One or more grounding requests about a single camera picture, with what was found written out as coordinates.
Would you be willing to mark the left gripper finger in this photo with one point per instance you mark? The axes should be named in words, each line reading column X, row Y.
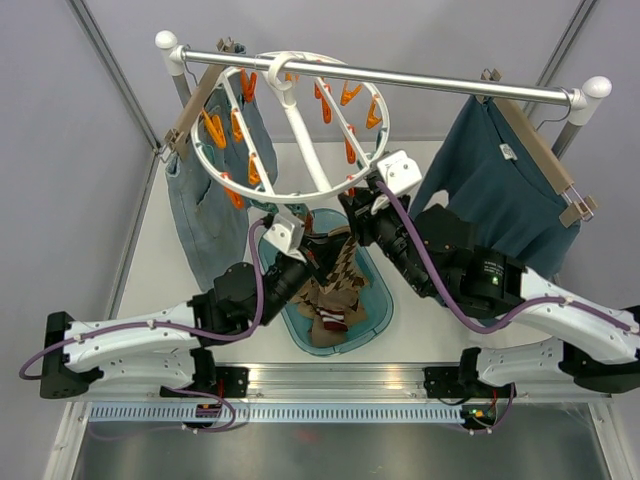
column 330, row 240
column 322, row 264

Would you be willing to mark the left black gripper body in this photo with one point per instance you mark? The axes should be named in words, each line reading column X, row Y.
column 309, row 252

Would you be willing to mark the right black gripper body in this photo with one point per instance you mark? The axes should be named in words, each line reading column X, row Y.
column 374, row 217

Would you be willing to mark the beige orange argyle sock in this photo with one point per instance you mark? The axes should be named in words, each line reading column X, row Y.
column 345, row 276

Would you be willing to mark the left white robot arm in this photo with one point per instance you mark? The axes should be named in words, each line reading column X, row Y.
column 168, row 352

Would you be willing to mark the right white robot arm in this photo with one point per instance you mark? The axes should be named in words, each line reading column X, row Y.
column 593, row 347

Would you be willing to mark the orange clip front left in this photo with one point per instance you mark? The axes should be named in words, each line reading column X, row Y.
column 236, row 199

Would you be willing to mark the left beige clothes hanger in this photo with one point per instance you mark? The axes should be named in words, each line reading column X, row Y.
column 193, row 102

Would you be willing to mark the beige clothes hanger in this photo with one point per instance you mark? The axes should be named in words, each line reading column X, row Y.
column 547, row 158
column 193, row 102

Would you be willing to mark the right beige clothes hanger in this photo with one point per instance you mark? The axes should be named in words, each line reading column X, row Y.
column 547, row 158

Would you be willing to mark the teal plastic basin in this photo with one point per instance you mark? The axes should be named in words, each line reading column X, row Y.
column 375, row 308

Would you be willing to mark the teal long sleeve shirt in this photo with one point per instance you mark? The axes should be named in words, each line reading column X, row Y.
column 484, row 188

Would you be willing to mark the blue denim garment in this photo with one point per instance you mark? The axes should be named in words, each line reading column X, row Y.
column 212, row 231

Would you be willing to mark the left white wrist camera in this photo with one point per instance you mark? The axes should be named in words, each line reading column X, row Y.
column 286, row 234

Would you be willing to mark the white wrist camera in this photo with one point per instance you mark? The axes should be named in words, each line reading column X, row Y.
column 399, row 172
column 286, row 234

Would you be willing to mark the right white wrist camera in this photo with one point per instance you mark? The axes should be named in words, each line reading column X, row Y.
column 399, row 172

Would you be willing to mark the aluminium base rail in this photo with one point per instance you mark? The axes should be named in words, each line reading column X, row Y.
column 323, row 381

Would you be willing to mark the white slotted cable duct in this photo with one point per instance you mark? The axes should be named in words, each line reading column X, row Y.
column 279, row 412

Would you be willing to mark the metal clothes rack rail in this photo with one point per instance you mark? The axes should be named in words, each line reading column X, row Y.
column 290, row 61

